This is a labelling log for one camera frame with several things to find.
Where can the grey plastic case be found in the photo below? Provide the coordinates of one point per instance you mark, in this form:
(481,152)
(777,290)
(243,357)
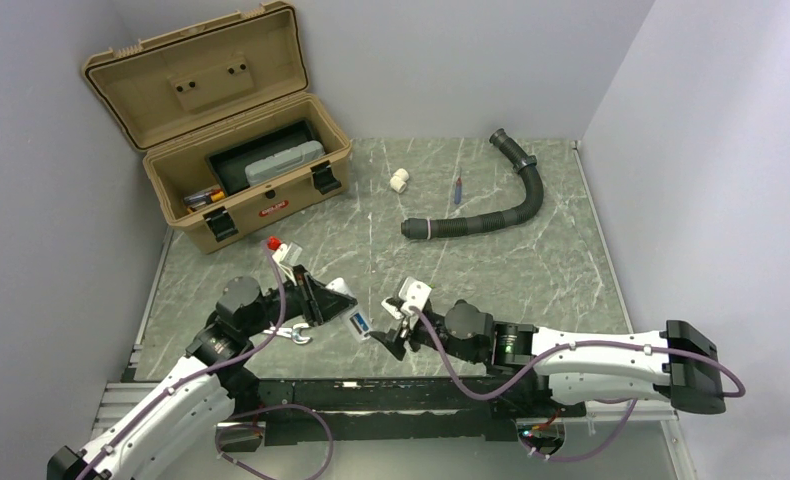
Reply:
(280,163)

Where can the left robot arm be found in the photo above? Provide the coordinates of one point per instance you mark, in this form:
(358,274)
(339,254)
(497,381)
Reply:
(207,385)

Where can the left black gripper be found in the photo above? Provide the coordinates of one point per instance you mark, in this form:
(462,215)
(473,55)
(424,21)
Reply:
(318,303)

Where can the white pipe fitting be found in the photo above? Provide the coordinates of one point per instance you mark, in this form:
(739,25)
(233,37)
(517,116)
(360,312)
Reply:
(399,180)

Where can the black tray in toolbox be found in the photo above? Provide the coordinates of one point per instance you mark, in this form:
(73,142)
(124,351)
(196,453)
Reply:
(228,165)

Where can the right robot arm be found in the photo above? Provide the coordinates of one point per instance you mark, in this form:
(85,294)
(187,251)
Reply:
(540,367)

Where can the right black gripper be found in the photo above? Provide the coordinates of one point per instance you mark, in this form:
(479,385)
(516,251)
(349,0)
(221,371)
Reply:
(393,340)

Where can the orange black tool in toolbox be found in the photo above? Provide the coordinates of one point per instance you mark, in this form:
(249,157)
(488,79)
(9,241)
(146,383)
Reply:
(203,198)

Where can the tan plastic toolbox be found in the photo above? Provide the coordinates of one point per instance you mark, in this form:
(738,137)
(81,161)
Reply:
(184,95)

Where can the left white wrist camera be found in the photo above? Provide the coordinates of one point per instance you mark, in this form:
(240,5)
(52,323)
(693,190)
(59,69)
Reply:
(285,254)

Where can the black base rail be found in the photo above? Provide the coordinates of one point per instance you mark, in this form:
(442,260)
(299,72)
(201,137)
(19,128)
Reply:
(302,410)

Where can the silver open-end wrench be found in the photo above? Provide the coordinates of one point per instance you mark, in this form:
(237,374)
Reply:
(295,333)

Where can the white remote control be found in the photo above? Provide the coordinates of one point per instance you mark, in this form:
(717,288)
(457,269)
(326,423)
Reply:
(354,313)

